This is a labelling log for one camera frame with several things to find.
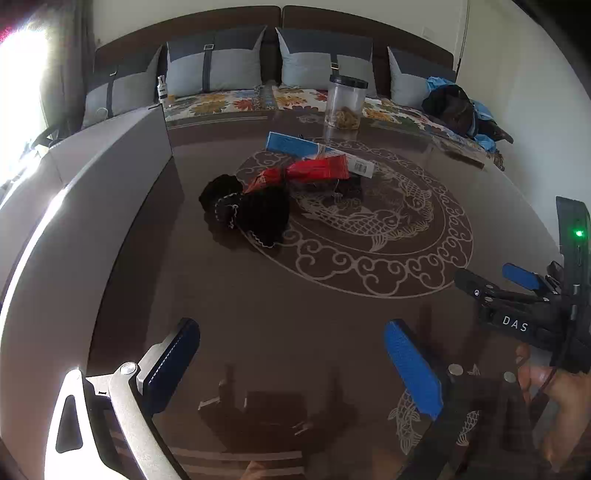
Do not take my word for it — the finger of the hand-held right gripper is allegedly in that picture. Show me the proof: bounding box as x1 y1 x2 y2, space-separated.
502 262 564 296
453 268 555 308

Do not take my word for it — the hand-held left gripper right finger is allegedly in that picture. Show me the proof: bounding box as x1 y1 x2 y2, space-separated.
384 319 550 480

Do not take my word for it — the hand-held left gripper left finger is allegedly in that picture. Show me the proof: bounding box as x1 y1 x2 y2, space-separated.
44 318 201 480

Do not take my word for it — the black lace cloth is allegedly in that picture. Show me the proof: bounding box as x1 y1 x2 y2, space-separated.
198 174 291 247

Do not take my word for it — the white cardboard box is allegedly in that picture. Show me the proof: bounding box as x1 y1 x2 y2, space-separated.
0 104 174 370

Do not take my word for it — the red snack packet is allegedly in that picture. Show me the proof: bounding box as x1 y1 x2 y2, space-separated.
243 154 350 193

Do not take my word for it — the blue white medicine box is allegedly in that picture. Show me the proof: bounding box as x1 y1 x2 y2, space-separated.
265 131 376 177

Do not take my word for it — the brown patterned desktop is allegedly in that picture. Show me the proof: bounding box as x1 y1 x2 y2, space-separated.
88 108 591 480

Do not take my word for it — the person's right hand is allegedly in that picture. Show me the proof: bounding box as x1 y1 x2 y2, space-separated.
515 344 591 472

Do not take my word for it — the black and blue bag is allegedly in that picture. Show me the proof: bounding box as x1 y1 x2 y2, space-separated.
425 76 499 153

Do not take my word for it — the grey two-tone pillow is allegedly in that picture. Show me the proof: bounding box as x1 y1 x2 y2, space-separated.
81 46 163 130
166 25 269 97
387 46 458 109
276 27 374 99

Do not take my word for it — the clear jar with black lid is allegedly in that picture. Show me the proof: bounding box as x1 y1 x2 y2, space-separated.
324 74 369 131

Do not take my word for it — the dark wooden chair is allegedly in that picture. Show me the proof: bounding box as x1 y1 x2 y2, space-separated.
28 124 65 151

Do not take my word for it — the grey curtain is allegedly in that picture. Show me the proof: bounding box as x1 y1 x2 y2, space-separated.
37 0 95 134

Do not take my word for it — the brown wooden sofa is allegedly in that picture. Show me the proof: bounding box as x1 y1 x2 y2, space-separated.
92 4 509 171

